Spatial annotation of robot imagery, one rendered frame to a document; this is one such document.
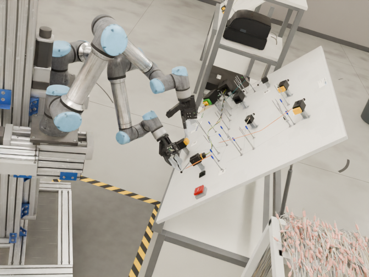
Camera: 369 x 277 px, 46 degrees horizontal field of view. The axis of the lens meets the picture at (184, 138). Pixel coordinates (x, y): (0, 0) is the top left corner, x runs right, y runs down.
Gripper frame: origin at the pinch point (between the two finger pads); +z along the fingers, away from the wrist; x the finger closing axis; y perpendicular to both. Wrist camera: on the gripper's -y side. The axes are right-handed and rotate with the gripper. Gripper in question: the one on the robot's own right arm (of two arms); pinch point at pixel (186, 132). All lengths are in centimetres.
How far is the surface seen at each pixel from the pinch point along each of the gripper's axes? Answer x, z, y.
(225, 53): 312, 45, 17
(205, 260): -29, 62, 1
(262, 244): -76, 15, 32
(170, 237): -28, 45, -15
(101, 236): 43, 94, -84
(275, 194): 4, 48, 43
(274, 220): -76, 4, 37
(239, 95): 46, 0, 29
